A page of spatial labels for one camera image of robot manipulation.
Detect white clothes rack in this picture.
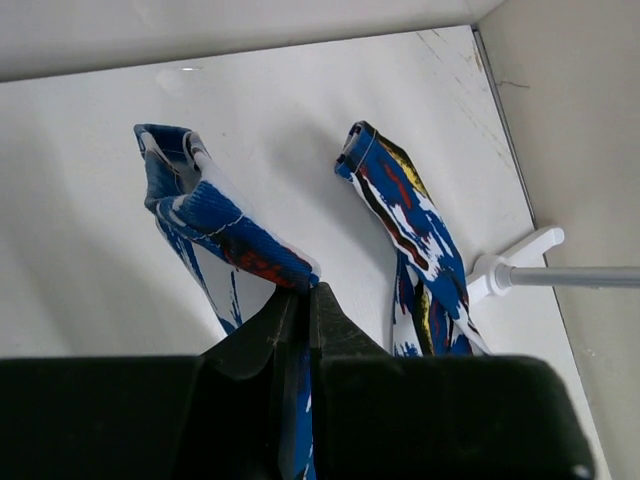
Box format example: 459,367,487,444
466,226,639,304

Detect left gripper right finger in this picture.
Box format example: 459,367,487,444
309,283,597,479

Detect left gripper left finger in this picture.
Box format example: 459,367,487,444
1,290,299,479

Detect blue patterned trousers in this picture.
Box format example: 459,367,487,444
134,122,488,479

